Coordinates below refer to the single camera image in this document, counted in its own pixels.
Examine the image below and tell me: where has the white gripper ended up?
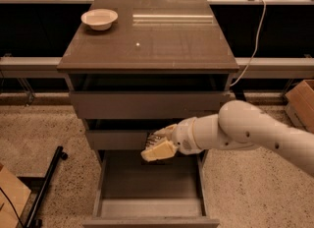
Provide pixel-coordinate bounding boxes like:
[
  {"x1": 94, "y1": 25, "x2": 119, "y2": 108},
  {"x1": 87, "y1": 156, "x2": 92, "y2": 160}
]
[{"x1": 141, "y1": 117, "x2": 200, "y2": 162}]

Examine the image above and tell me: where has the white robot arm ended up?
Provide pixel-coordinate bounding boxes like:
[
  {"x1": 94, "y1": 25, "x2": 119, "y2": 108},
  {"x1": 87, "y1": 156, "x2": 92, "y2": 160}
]
[{"x1": 141, "y1": 100, "x2": 314, "y2": 176}]

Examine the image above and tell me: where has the grey middle drawer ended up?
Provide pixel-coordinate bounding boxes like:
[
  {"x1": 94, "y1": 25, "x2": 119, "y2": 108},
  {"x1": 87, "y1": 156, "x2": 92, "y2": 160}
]
[{"x1": 83, "y1": 118, "x2": 218, "y2": 151}]

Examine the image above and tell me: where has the grey drawer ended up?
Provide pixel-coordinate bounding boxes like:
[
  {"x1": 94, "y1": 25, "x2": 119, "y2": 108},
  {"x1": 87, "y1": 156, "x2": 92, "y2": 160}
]
[
  {"x1": 82, "y1": 150, "x2": 220, "y2": 228},
  {"x1": 68, "y1": 74, "x2": 232, "y2": 120},
  {"x1": 83, "y1": 118, "x2": 218, "y2": 151}
]

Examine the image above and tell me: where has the grey bottom drawer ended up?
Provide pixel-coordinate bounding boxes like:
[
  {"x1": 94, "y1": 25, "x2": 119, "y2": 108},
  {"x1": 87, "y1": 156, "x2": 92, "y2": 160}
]
[{"x1": 82, "y1": 150, "x2": 220, "y2": 228}]

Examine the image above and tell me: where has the grey drawer cabinet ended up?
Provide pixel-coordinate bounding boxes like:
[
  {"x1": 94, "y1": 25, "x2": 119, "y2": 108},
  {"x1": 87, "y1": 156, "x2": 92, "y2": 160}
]
[{"x1": 56, "y1": 0, "x2": 240, "y2": 161}]

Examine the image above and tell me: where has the grey top drawer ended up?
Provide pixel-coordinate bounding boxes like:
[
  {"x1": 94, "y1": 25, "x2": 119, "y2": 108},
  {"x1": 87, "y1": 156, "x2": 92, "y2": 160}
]
[{"x1": 68, "y1": 74, "x2": 232, "y2": 120}]

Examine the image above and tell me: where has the black metal stand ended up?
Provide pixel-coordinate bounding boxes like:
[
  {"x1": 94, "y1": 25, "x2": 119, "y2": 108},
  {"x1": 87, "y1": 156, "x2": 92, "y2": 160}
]
[{"x1": 19, "y1": 145, "x2": 68, "y2": 228}]

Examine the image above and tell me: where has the white bowl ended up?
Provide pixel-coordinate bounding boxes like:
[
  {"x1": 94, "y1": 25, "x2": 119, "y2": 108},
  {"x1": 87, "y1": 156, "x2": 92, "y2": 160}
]
[{"x1": 80, "y1": 9, "x2": 118, "y2": 31}]

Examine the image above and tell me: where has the cardboard box right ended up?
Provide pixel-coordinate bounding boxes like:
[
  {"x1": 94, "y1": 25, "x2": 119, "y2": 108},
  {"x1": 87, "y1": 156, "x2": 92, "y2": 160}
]
[{"x1": 286, "y1": 80, "x2": 314, "y2": 133}]

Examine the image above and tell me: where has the cardboard box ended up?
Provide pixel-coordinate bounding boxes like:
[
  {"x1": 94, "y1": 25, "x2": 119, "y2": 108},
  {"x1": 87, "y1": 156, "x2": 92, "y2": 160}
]
[
  {"x1": 286, "y1": 80, "x2": 314, "y2": 133},
  {"x1": 0, "y1": 164, "x2": 30, "y2": 228}
]

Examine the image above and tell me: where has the cardboard box left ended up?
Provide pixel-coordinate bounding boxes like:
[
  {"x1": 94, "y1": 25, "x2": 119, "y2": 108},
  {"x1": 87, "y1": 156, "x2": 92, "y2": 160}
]
[{"x1": 0, "y1": 164, "x2": 30, "y2": 228}]

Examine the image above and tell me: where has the metal railing beam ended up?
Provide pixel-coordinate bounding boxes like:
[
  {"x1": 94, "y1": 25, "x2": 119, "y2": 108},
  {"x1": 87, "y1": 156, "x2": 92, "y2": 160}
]
[{"x1": 0, "y1": 57, "x2": 314, "y2": 79}]

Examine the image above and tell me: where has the black bracket under rail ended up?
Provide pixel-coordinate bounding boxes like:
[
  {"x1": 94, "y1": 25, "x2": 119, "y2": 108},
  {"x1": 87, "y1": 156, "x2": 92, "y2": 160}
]
[{"x1": 230, "y1": 81, "x2": 246, "y2": 101}]

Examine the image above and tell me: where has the white cable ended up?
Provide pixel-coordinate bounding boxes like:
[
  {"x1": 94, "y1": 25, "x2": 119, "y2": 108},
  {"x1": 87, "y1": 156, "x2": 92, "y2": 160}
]
[{"x1": 229, "y1": 0, "x2": 267, "y2": 87}]

